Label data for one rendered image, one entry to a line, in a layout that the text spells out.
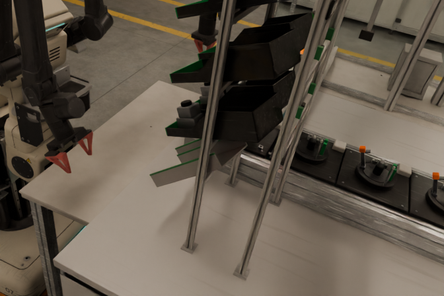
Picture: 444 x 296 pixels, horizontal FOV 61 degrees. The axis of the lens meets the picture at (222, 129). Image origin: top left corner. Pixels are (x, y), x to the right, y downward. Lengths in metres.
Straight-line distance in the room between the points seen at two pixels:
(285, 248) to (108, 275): 0.53
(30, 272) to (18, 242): 0.17
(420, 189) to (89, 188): 1.14
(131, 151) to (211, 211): 0.40
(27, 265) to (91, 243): 0.75
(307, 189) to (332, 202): 0.09
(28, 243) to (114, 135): 0.69
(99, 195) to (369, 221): 0.89
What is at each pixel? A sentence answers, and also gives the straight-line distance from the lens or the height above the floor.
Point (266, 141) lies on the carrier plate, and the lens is 1.45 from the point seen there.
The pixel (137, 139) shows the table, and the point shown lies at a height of 0.86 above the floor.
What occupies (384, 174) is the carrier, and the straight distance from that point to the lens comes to 1.48.
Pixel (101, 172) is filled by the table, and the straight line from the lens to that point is 1.40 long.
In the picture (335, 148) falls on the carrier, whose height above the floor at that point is 0.98.
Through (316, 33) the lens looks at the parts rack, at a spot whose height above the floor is 1.58.
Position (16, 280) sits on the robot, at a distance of 1.89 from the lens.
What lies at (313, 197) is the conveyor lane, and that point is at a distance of 1.36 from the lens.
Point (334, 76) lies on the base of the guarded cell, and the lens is 2.39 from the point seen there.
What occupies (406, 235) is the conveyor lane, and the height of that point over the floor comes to 0.91.
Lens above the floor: 1.80
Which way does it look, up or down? 35 degrees down
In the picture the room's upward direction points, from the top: 11 degrees clockwise
